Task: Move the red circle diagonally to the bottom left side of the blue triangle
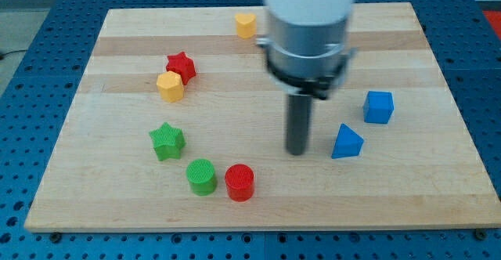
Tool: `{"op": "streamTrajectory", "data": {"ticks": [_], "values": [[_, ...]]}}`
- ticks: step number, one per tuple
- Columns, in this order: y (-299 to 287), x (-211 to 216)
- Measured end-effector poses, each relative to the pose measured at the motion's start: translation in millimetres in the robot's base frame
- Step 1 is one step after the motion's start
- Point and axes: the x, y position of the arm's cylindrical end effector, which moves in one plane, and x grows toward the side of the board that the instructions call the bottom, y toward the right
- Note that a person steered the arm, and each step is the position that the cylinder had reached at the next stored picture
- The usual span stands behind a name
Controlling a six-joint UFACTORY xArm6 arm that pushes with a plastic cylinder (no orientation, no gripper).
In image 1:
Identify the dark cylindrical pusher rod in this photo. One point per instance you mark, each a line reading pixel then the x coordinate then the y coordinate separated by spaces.
pixel 299 109

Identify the silver tool flange mount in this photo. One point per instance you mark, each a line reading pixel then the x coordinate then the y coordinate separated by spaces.
pixel 306 60

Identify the red cylinder block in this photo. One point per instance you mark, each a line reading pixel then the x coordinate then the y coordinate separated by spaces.
pixel 239 181

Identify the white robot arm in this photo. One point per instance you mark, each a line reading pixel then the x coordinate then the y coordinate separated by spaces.
pixel 309 12

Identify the blue triangle block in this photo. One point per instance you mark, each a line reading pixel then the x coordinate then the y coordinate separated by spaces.
pixel 348 143

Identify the yellow heart block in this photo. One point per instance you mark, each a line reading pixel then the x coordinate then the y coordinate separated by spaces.
pixel 246 25

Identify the blue cube block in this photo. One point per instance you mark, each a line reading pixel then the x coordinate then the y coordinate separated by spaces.
pixel 378 107

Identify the green cylinder block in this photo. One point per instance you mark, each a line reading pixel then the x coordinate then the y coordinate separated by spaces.
pixel 201 177

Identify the red star block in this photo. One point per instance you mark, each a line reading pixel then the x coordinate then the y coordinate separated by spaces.
pixel 183 65

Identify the wooden board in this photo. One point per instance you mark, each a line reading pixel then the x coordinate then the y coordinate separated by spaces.
pixel 421 170

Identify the yellow hexagon block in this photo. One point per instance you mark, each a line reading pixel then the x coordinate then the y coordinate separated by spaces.
pixel 170 86

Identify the green star block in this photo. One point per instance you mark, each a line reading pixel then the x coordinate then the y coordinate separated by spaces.
pixel 167 141

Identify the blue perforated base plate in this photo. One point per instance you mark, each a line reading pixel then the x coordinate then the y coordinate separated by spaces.
pixel 36 101

